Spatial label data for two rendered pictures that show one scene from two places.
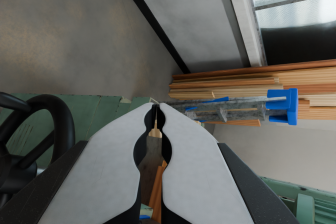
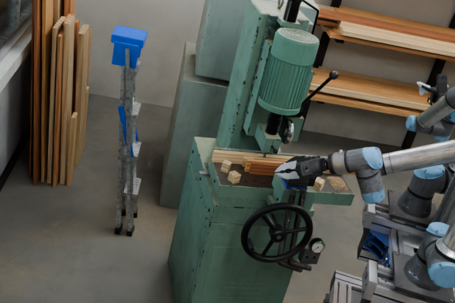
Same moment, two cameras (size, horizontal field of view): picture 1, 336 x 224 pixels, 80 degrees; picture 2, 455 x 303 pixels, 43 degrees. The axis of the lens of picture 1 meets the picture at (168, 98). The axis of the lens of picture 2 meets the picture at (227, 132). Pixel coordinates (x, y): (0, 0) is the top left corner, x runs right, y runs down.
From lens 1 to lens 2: 1.94 m
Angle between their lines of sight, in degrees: 35
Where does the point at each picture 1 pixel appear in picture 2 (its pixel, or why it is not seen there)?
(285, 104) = (135, 50)
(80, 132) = (235, 230)
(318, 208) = (267, 101)
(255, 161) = (131, 24)
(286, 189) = (245, 91)
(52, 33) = not seen: outside the picture
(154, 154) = (246, 177)
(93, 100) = (213, 228)
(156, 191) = (263, 172)
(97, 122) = (230, 218)
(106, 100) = (215, 217)
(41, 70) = not seen: outside the picture
